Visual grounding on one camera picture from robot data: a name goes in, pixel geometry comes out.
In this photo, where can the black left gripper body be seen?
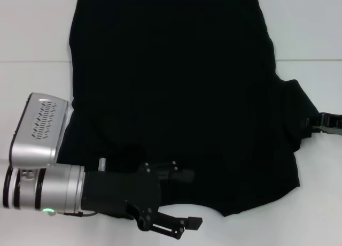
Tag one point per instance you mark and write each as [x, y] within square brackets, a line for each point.
[120, 192]

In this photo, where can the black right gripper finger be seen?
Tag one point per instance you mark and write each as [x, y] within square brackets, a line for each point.
[314, 124]

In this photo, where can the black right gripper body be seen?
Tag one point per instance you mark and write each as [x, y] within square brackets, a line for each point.
[332, 124]

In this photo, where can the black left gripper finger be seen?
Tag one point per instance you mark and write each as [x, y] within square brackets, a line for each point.
[179, 175]
[193, 223]

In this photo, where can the black shirt with FREE print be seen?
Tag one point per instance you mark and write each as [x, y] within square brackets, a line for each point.
[171, 83]

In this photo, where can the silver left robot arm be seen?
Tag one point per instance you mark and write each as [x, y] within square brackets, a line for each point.
[34, 139]

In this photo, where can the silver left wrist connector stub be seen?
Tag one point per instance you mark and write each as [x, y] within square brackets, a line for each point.
[102, 164]

